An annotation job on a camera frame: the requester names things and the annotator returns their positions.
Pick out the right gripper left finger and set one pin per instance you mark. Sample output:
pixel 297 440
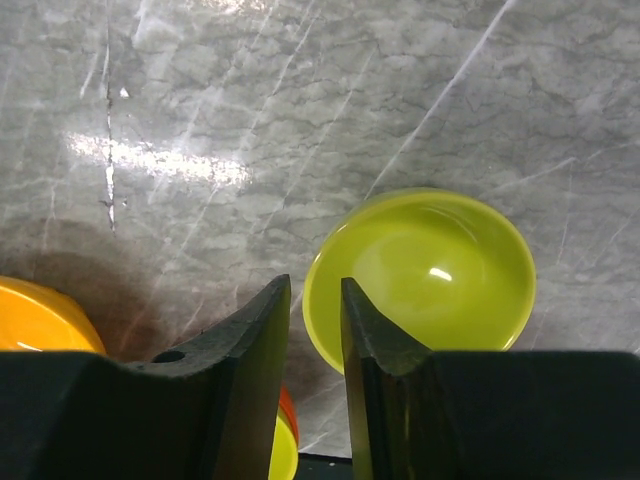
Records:
pixel 204 409

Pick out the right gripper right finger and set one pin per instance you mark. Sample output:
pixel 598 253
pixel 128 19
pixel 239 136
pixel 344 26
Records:
pixel 415 413

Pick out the lime green bowl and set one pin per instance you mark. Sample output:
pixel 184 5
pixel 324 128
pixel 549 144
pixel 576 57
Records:
pixel 284 457
pixel 450 270

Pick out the large orange bowl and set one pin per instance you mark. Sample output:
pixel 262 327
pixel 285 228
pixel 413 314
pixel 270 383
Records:
pixel 37 318

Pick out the right orange bowl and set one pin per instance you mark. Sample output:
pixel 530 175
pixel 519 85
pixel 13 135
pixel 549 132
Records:
pixel 286 404

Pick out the black base frame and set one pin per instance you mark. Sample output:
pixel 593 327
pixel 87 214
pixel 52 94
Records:
pixel 323 467

